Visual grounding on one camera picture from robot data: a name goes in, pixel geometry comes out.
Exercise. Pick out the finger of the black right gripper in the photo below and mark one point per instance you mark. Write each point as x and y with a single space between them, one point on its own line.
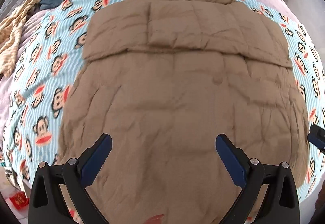
316 137

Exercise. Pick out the tan patterned knit garment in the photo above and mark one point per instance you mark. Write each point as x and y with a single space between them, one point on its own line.
11 32

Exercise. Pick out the beige puffer down coat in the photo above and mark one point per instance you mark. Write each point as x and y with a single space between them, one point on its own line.
164 78

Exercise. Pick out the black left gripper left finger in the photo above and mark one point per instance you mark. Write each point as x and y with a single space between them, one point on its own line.
47 204

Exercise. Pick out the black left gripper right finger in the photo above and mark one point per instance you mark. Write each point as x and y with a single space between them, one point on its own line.
280 203

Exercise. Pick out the red packet on floor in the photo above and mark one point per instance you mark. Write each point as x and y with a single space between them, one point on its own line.
19 200

